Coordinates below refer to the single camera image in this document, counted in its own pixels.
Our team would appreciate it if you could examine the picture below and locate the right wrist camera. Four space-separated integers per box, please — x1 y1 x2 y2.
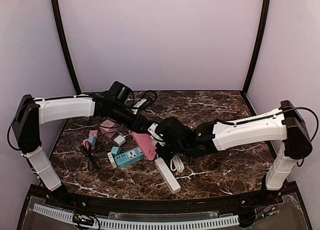
147 123 165 146

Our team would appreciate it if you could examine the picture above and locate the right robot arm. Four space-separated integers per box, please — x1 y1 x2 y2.
148 100 313 191

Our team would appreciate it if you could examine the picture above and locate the white slotted cable duct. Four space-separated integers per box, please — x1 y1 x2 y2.
32 203 240 229

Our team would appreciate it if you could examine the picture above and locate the left circuit board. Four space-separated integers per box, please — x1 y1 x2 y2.
72 214 95 225

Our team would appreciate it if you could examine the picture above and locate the right black frame post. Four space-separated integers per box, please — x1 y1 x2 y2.
242 0 271 96

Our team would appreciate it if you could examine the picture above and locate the teal charger plug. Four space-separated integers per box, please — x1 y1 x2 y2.
110 146 122 156

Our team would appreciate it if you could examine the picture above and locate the pink cube socket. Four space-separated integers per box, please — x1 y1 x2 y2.
98 120 120 138

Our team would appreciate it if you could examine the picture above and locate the bright pink plug adapter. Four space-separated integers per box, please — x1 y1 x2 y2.
82 139 91 148

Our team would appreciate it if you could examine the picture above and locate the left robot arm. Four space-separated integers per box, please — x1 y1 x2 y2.
7 81 152 191

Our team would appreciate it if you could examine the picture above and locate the black cable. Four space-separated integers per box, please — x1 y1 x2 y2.
80 139 102 172

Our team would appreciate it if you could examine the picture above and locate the black front rail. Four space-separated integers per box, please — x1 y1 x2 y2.
45 191 275 215

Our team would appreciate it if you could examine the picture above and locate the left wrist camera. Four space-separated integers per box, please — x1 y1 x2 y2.
132 90 158 114

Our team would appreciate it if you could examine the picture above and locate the white power cord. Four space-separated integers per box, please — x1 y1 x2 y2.
169 156 186 173

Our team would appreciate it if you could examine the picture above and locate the pink triangular power strip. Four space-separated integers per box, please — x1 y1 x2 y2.
131 132 157 161

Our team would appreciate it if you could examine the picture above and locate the white power strip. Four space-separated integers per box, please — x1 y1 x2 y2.
154 157 181 194

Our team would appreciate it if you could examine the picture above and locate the teal power strip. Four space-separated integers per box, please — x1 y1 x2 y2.
114 147 145 169

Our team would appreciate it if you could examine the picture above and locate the left black frame post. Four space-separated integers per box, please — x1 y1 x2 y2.
50 0 82 94

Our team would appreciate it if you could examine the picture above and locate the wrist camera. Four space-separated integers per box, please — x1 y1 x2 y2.
132 90 158 114
147 123 165 146

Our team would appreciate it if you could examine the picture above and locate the light pink charger block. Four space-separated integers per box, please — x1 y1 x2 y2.
87 130 98 149

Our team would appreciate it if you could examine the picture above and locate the white usb charger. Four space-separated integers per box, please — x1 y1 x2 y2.
114 135 126 147

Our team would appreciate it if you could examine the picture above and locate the black frame post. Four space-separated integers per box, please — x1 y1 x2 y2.
50 0 82 94
242 0 271 96

